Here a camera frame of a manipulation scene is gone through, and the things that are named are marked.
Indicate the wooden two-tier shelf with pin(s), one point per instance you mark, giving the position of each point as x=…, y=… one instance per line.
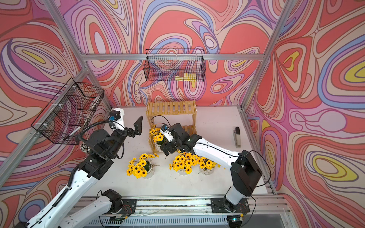
x=170, y=113

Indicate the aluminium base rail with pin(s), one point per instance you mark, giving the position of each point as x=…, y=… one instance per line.
x=186, y=212

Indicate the white marker in basket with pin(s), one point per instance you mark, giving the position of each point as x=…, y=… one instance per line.
x=72, y=133

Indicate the black wire basket left wall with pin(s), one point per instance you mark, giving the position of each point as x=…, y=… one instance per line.
x=72, y=106

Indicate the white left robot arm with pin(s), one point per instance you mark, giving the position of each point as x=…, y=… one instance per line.
x=105, y=139

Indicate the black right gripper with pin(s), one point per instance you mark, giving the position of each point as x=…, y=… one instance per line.
x=163, y=148

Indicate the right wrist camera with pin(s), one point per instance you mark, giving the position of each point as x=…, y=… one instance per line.
x=167, y=134

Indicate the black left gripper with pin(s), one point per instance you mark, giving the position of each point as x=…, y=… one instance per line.
x=137, y=128

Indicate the black wire basket back wall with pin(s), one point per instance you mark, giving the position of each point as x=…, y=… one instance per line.
x=163, y=64

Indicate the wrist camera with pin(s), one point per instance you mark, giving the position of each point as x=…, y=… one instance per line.
x=116, y=116
x=167, y=134

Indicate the clear cup of pencils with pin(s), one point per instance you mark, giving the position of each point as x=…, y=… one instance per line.
x=84, y=148

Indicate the yellow sticky notes pad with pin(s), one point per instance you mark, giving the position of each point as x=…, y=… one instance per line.
x=187, y=77

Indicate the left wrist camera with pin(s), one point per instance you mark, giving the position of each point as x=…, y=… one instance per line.
x=116, y=116

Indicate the white and black stapler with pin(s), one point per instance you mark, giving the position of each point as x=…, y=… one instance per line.
x=237, y=138

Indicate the black wire basket wall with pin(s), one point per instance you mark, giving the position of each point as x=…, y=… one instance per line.
x=163, y=64
x=72, y=106

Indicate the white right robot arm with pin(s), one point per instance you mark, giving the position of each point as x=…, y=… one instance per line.
x=244, y=169

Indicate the sunflower pot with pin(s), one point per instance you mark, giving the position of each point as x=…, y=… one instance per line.
x=142, y=167
x=157, y=138
x=183, y=163
x=207, y=166

